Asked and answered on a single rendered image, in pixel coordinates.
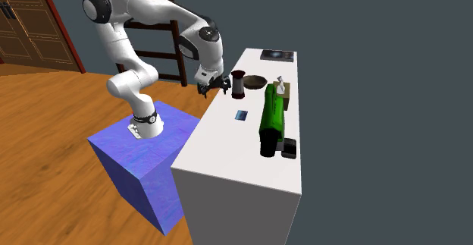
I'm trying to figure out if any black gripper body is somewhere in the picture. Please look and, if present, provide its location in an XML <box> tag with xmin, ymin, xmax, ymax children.
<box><xmin>200</xmin><ymin>75</ymin><xmax>224</xmax><ymax>90</ymax></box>

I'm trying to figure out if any dark red cylindrical cup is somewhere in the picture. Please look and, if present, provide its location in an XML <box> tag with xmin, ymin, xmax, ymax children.
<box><xmin>230</xmin><ymin>70</ymin><xmax>246</xmax><ymax>100</ymax></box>

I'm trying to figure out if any dark brown bowl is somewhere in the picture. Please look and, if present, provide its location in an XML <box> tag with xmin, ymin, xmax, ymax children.
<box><xmin>243</xmin><ymin>74</ymin><xmax>268</xmax><ymax>90</ymax></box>

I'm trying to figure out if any dark picture book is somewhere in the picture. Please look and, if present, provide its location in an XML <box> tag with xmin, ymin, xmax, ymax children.
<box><xmin>259</xmin><ymin>49</ymin><xmax>296</xmax><ymax>63</ymax></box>

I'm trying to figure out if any tan tissue box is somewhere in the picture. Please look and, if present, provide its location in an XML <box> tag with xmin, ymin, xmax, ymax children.
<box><xmin>273</xmin><ymin>75</ymin><xmax>291</xmax><ymax>112</ymax></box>

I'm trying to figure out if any green and black appliance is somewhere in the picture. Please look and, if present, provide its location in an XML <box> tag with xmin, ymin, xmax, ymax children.
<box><xmin>258</xmin><ymin>83</ymin><xmax>286</xmax><ymax>159</ymax></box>

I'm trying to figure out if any dark wooden ladder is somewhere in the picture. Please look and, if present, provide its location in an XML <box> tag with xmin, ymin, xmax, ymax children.
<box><xmin>83</xmin><ymin>0</ymin><xmax>188</xmax><ymax>88</ymax></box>

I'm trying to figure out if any small black box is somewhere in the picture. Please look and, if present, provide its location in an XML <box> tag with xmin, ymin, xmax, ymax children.
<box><xmin>280</xmin><ymin>137</ymin><xmax>298</xmax><ymax>160</ymax></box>

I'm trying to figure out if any blue robot stand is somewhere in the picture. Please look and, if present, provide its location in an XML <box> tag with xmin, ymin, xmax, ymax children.
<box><xmin>86</xmin><ymin>100</ymin><xmax>202</xmax><ymax>237</ymax></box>

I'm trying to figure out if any white cabinet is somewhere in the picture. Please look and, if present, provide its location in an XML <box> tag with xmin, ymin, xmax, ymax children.
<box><xmin>170</xmin><ymin>47</ymin><xmax>302</xmax><ymax>245</ymax></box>

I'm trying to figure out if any brown wooden door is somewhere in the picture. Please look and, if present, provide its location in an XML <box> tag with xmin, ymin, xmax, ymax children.
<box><xmin>0</xmin><ymin>0</ymin><xmax>87</xmax><ymax>74</ymax></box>

